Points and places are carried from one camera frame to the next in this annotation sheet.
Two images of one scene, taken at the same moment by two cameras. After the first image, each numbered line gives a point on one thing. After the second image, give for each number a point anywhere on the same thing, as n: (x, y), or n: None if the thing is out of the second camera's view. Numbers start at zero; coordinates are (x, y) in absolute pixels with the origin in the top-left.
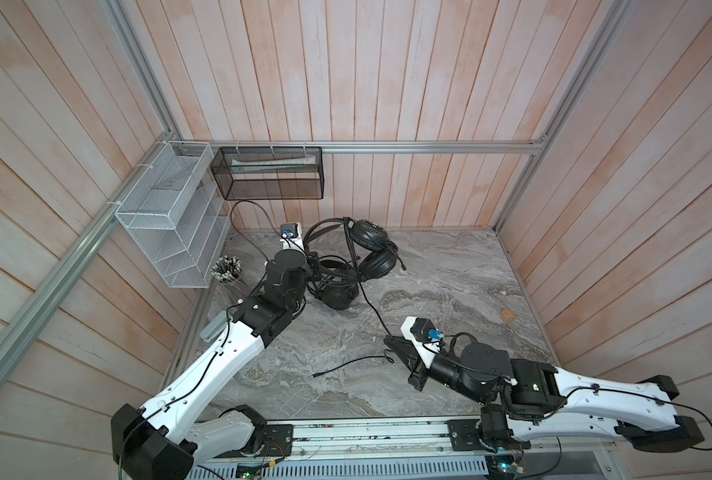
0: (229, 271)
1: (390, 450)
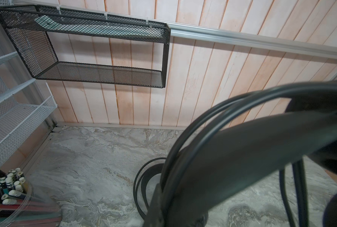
0: (11, 202)
1: None
